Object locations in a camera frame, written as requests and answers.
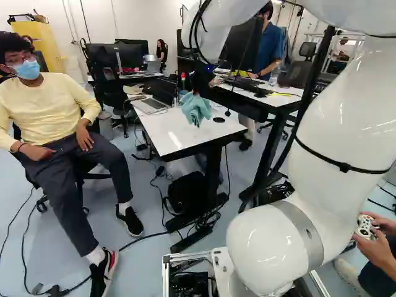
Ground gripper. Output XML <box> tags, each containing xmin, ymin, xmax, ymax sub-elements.
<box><xmin>193</xmin><ymin>60</ymin><xmax>218</xmax><ymax>94</ymax></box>

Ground green towel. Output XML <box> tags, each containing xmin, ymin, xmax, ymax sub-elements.
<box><xmin>179</xmin><ymin>90</ymin><xmax>213</xmax><ymax>128</ymax></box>

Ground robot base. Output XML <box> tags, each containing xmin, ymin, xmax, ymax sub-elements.
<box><xmin>161</xmin><ymin>246</ymin><xmax>329</xmax><ymax>297</ymax></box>

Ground black keyboard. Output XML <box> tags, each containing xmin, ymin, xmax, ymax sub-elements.
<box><xmin>223</xmin><ymin>77</ymin><xmax>273</xmax><ymax>97</ymax></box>

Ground black monitor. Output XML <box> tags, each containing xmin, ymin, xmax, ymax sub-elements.
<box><xmin>217</xmin><ymin>15</ymin><xmax>264</xmax><ymax>72</ymax></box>

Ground white table with black legs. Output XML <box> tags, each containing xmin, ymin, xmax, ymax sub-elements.
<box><xmin>128</xmin><ymin>92</ymin><xmax>249</xmax><ymax>253</ymax></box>

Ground silver laptop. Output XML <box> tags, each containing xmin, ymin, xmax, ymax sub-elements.
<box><xmin>131</xmin><ymin>77</ymin><xmax>179</xmax><ymax>116</ymax></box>

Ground person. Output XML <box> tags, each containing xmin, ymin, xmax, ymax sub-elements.
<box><xmin>0</xmin><ymin>30</ymin><xmax>145</xmax><ymax>297</ymax></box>
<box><xmin>237</xmin><ymin>0</ymin><xmax>287</xmax><ymax>152</ymax></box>

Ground white standing desk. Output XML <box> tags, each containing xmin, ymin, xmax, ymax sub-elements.
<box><xmin>209</xmin><ymin>77</ymin><xmax>306</xmax><ymax>214</ymax></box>

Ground black office chair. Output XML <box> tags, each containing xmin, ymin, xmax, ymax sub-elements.
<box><xmin>90</xmin><ymin>58</ymin><xmax>137</xmax><ymax>139</ymax></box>
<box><xmin>11</xmin><ymin>101</ymin><xmax>113</xmax><ymax>215</ymax></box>

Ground black metal stand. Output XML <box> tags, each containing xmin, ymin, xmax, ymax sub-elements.
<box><xmin>238</xmin><ymin>25</ymin><xmax>337</xmax><ymax>214</ymax></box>

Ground black backpack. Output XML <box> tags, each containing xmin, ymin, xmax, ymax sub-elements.
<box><xmin>166</xmin><ymin>171</ymin><xmax>224</xmax><ymax>217</ymax></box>

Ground white game controller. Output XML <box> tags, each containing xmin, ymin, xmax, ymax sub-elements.
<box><xmin>353</xmin><ymin>213</ymin><xmax>382</xmax><ymax>242</ymax></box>

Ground person's hand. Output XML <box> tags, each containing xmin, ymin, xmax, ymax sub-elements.
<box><xmin>364</xmin><ymin>211</ymin><xmax>396</xmax><ymax>236</ymax></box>
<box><xmin>351</xmin><ymin>230</ymin><xmax>396</xmax><ymax>273</ymax></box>

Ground person's legs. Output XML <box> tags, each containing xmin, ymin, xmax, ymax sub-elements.
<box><xmin>335</xmin><ymin>257</ymin><xmax>396</xmax><ymax>297</ymax></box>

